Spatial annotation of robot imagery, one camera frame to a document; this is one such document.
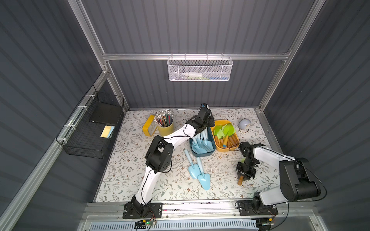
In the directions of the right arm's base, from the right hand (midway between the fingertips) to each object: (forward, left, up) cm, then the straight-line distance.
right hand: (240, 178), depth 84 cm
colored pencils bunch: (+35, +48, +14) cm, 61 cm away
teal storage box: (+27, +16, +4) cm, 31 cm away
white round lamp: (+35, -9, +8) cm, 37 cm away
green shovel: (+32, +2, +4) cm, 32 cm away
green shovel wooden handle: (+28, +9, +4) cm, 30 cm away
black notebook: (+29, +80, +26) cm, 89 cm away
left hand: (+32, +14, +16) cm, 38 cm away
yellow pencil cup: (+25, +46, +13) cm, 54 cm away
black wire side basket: (+19, +86, +22) cm, 91 cm away
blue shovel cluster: (+4, +27, +1) cm, 28 cm away
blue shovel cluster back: (+19, +18, +5) cm, 27 cm away
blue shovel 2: (-1, +22, +2) cm, 22 cm away
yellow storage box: (+28, +6, +4) cm, 28 cm away
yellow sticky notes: (+15, +74, +26) cm, 80 cm away
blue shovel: (+19, +27, +4) cm, 33 cm away
